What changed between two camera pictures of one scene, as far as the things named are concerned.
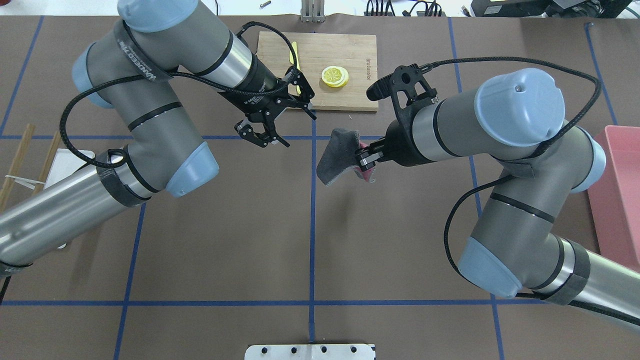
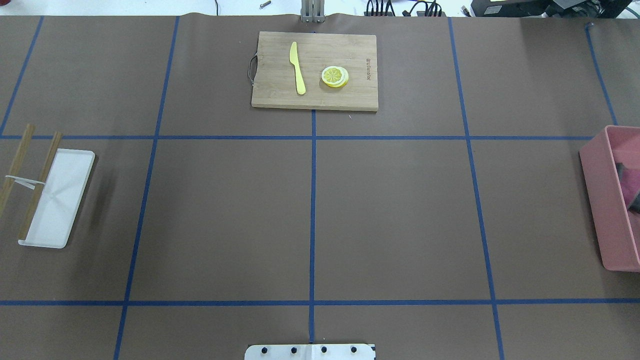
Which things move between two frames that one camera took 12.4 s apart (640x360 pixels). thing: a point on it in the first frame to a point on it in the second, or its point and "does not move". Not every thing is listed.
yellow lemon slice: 335,76 does not move
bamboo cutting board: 340,70 does not move
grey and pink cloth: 341,154 to 629,180
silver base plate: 340,351 does not move
